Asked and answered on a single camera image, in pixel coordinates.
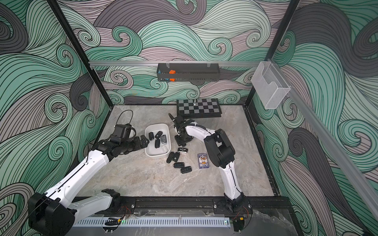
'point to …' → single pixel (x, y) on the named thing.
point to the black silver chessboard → (196, 108)
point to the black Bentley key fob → (184, 150)
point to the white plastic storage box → (164, 149)
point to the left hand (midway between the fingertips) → (142, 142)
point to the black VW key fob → (151, 135)
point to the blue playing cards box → (203, 161)
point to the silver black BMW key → (163, 139)
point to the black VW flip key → (176, 157)
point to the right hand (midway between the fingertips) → (183, 141)
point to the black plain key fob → (170, 157)
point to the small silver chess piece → (195, 103)
